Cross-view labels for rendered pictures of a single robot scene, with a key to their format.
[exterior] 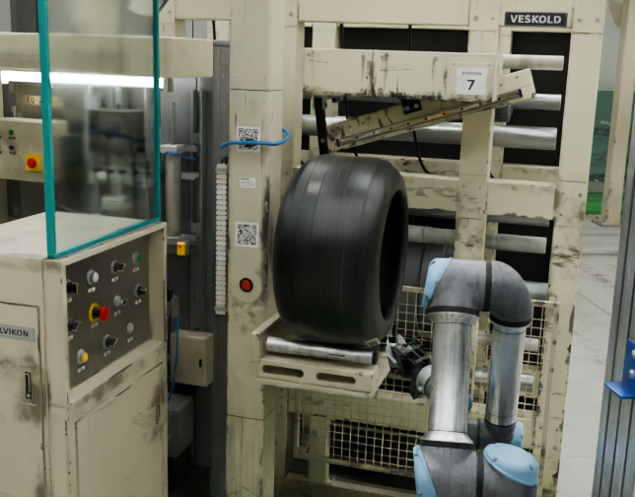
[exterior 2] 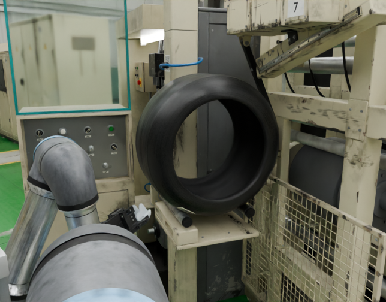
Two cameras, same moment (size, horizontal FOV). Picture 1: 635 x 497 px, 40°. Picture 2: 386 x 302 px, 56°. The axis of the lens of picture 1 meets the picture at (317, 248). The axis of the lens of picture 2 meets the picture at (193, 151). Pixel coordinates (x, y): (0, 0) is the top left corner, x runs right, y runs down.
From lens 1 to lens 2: 2.09 m
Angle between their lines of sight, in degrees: 52
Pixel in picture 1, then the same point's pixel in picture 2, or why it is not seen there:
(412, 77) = (267, 9)
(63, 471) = not seen: hidden behind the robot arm
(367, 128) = (271, 59)
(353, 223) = (153, 116)
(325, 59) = (234, 7)
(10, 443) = not seen: hidden behind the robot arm
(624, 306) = not seen: outside the picture
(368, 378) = (175, 234)
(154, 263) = (127, 134)
